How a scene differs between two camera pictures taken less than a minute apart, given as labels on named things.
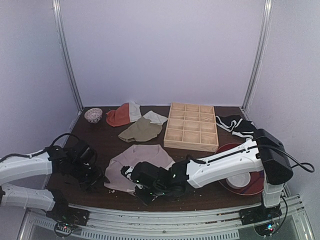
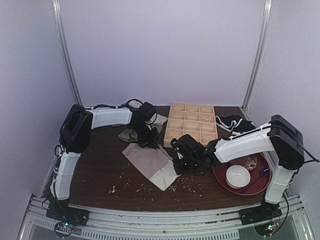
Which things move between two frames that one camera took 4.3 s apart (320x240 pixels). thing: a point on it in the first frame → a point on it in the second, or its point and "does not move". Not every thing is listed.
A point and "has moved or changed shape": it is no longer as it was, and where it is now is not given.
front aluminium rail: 112,224 does not move
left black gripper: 88,180 → 146,141
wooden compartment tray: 192,127 does not move
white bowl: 239,181 does not move
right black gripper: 135,177 → 177,153
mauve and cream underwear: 115,179 has moved or changed shape
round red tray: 256,183 does not move
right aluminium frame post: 264,37 does not move
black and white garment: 236,124 does not move
